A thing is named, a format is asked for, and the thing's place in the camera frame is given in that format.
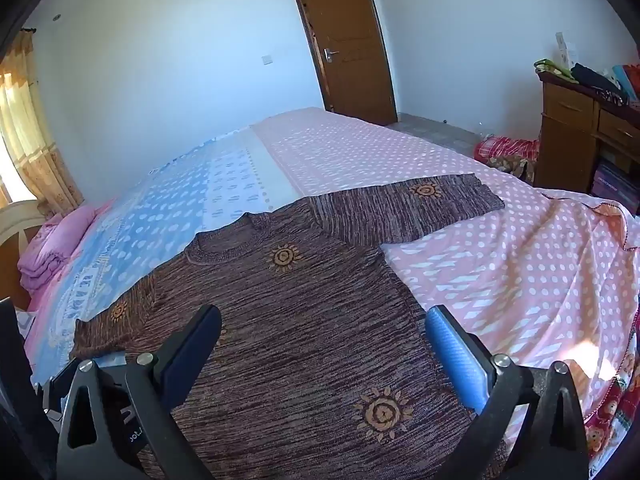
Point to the green cloth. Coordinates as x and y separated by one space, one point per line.
550 69

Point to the wooden side cabinet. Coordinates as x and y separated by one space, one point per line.
565 125

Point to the blue and red bags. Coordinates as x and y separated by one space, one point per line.
627 80

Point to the cartoon printed blanket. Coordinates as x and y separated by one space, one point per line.
612 410

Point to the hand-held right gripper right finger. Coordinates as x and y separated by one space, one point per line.
455 360

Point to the brown knit sweater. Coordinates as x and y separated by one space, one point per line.
300 335

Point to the red plaid cloth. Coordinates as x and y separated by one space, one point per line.
505 149

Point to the white wall switch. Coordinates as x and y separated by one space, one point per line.
268 59

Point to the white box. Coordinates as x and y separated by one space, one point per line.
564 50

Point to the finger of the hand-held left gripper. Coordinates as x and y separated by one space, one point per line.
61 372

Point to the polka dot bed sheet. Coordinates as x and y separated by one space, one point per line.
500 260

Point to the cream wooden headboard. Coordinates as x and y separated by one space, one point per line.
15 220

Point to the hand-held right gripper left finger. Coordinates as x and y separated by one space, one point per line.
197 345

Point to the black cloth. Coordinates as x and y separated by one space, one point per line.
592 77

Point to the yellow patterned curtain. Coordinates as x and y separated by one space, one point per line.
25 125

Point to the brown wooden door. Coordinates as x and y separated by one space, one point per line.
345 25

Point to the folded pink quilt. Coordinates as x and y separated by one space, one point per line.
55 245

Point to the brown patterned cloth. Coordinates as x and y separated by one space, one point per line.
512 166

